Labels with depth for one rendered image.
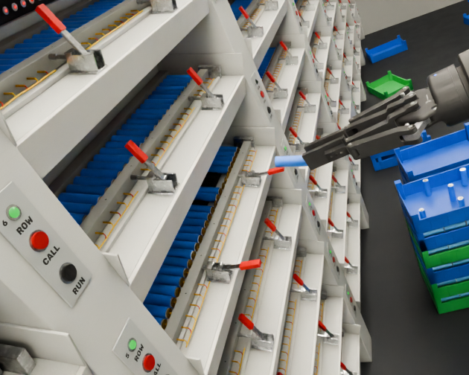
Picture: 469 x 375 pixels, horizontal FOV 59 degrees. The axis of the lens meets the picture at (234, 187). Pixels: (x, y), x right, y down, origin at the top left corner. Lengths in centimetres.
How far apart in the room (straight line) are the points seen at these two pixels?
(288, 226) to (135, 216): 56
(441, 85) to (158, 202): 40
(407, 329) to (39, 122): 149
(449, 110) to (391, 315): 125
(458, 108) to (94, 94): 45
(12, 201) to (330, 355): 102
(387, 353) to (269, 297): 83
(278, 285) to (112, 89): 57
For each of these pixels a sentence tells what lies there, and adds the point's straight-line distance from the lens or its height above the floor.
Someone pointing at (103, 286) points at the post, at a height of 115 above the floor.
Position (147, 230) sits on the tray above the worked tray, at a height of 113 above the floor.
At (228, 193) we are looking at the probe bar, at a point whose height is 97.
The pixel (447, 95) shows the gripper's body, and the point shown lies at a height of 111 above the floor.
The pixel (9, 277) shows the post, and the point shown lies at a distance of 40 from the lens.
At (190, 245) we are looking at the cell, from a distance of 76.
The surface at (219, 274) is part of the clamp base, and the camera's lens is 70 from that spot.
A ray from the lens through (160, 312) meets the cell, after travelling 67.
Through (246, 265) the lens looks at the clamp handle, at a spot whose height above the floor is 96.
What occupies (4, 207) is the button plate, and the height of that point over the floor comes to 128.
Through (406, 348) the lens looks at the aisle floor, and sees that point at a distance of 167.
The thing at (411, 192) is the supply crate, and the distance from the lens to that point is 159.
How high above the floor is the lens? 138
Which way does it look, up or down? 29 degrees down
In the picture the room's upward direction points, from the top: 28 degrees counter-clockwise
